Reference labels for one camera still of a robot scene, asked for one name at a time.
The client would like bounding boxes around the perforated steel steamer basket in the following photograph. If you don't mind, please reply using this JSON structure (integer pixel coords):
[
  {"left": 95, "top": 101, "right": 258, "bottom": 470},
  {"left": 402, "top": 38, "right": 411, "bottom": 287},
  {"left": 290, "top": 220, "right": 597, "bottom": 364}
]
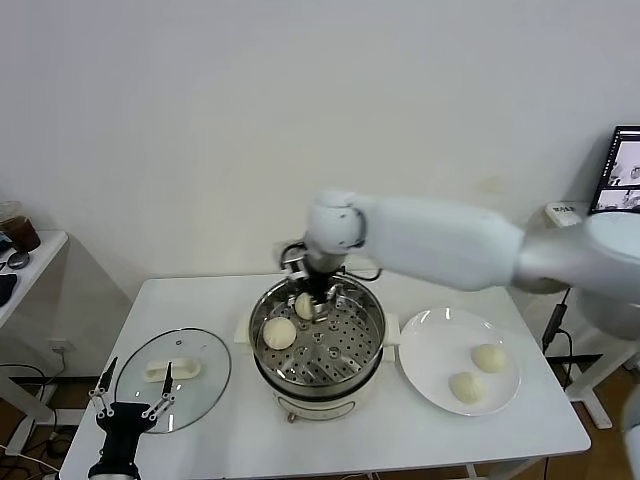
[{"left": 234, "top": 272, "right": 401, "bottom": 396}]

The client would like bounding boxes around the black pouch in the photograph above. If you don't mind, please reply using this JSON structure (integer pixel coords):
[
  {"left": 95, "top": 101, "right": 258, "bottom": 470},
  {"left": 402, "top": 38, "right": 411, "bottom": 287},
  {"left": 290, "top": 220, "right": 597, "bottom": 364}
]
[{"left": 0, "top": 272, "right": 19, "bottom": 306}]

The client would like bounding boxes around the grey laptop showing camera views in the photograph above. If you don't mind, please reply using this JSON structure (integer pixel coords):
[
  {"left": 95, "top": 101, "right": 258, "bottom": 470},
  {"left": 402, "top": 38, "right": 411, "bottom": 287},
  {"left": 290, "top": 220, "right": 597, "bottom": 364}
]
[{"left": 589, "top": 124, "right": 640, "bottom": 216}]

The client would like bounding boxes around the white side table with laptop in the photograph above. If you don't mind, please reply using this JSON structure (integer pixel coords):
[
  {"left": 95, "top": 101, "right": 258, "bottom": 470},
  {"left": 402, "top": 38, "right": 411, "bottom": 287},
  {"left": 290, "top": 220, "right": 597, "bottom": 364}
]
[{"left": 543, "top": 201, "right": 640, "bottom": 431}]

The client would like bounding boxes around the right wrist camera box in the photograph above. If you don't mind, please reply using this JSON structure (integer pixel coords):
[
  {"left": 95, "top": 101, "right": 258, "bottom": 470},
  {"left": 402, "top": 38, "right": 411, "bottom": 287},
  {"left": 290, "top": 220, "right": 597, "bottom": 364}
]
[{"left": 277, "top": 242, "right": 309, "bottom": 281}]

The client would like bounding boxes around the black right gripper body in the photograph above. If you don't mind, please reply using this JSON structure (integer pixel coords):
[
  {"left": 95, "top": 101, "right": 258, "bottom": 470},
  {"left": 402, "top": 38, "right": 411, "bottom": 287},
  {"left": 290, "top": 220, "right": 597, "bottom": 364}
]
[{"left": 299, "top": 267, "right": 335, "bottom": 304}]

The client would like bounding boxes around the glass lid cream handle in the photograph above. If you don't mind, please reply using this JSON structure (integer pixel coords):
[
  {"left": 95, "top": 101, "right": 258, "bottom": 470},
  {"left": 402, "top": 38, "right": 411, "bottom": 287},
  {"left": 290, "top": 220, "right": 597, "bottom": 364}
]
[{"left": 114, "top": 327, "right": 234, "bottom": 435}]

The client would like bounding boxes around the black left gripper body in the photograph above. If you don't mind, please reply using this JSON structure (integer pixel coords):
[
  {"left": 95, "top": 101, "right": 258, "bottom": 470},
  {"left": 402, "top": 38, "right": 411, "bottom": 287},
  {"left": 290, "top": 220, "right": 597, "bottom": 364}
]
[{"left": 96, "top": 401, "right": 154, "bottom": 459}]

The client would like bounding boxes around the iced coffee plastic cup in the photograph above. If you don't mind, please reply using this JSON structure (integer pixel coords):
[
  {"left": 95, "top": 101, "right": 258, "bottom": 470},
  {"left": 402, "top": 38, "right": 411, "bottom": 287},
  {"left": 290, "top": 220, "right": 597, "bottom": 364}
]
[{"left": 0, "top": 201, "right": 41, "bottom": 253}]

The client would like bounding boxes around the white floor cable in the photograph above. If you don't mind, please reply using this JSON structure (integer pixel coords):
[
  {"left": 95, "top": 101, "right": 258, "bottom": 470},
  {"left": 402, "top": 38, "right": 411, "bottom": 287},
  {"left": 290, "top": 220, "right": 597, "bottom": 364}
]
[{"left": 0, "top": 449, "right": 64, "bottom": 474}]

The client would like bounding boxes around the black cable with adapter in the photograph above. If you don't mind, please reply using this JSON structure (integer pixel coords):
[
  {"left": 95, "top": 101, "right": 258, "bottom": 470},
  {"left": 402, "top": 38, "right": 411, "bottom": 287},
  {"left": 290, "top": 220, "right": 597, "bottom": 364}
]
[{"left": 542, "top": 287, "right": 576, "bottom": 391}]

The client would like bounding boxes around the cream electric cooking pot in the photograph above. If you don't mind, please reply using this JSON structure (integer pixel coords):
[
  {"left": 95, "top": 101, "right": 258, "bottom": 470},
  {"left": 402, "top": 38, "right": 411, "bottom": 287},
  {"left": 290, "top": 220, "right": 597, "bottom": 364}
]
[{"left": 252, "top": 344, "right": 384, "bottom": 425}]

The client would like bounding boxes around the black floor cable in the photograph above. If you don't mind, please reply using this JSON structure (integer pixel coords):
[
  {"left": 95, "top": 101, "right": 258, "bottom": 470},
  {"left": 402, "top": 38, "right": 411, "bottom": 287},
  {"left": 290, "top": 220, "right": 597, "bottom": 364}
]
[{"left": 0, "top": 363, "right": 61, "bottom": 401}]

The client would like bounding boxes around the white side table with cup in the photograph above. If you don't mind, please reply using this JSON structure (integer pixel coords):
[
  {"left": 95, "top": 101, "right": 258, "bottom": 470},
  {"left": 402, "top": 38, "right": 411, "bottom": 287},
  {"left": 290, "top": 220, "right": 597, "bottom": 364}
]
[{"left": 0, "top": 229, "right": 70, "bottom": 451}]

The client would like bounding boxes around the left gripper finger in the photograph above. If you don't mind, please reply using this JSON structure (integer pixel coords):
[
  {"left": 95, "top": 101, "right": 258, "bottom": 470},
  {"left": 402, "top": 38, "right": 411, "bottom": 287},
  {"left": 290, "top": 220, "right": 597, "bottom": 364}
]
[
  {"left": 88, "top": 356, "right": 119, "bottom": 420},
  {"left": 141, "top": 361, "right": 177, "bottom": 421}
]

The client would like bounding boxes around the white round plate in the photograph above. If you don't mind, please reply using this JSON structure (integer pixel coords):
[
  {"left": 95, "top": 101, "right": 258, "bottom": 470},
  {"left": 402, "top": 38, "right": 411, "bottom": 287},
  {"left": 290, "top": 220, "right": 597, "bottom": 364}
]
[{"left": 398, "top": 308, "right": 521, "bottom": 417}]

